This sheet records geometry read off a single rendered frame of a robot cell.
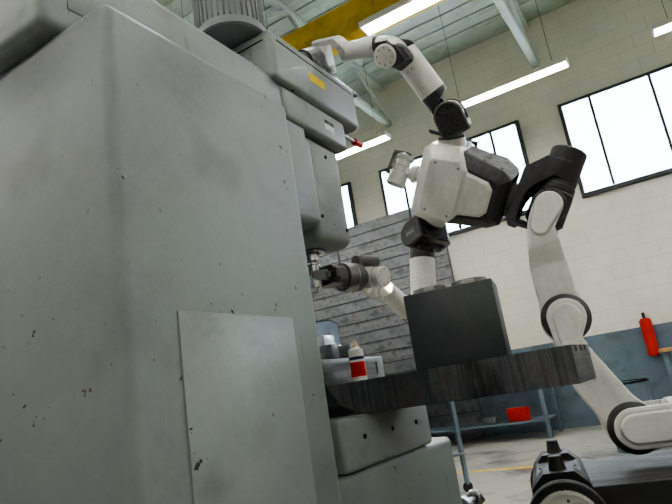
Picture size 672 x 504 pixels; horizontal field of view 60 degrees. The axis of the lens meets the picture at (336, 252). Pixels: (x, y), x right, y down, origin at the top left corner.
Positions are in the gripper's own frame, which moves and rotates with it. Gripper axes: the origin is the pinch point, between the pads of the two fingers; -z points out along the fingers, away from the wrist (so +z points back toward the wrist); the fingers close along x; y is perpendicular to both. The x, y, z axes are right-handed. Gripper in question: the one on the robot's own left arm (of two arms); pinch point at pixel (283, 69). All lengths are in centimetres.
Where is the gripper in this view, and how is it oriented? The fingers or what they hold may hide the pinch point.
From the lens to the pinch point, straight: 196.0
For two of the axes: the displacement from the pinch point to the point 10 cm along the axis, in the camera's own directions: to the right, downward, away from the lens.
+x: -6.8, 2.8, 6.8
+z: 5.5, -4.3, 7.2
